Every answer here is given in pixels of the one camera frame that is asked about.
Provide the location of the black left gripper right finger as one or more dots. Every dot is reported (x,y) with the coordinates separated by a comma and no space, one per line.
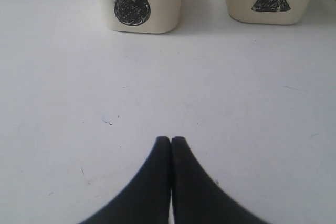
(196,198)

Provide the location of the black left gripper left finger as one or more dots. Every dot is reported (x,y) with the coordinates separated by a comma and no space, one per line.
(146,198)

